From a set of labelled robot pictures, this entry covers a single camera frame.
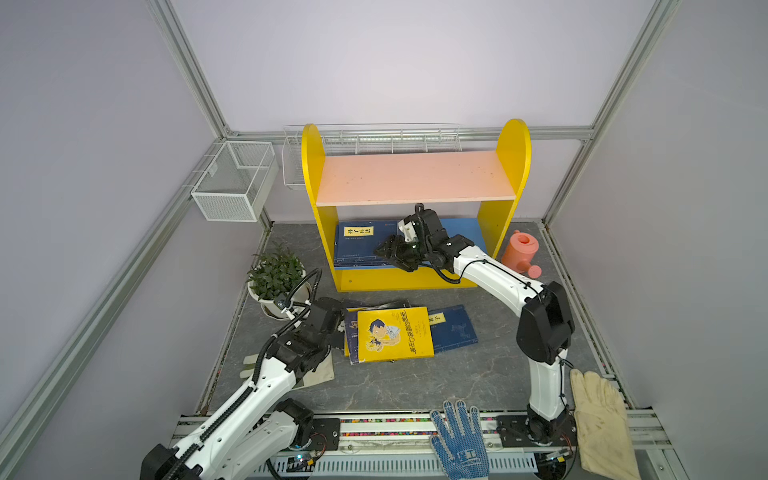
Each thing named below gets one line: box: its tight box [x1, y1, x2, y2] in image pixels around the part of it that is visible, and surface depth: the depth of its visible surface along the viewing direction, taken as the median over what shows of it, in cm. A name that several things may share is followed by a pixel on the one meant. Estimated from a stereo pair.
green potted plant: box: [246, 242, 306, 300], surface depth 87 cm
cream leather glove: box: [570, 368, 641, 480], surface depth 75 cm
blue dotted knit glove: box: [429, 400, 490, 480], surface depth 74 cm
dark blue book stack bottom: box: [428, 304, 478, 353], surface depth 93 cm
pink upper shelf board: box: [316, 151, 516, 207], surface depth 77 cm
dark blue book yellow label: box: [334, 220, 400, 268], surface depth 92 cm
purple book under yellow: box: [345, 311, 359, 365], surface depth 86 cm
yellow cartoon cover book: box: [357, 306, 435, 363], surface depth 85 cm
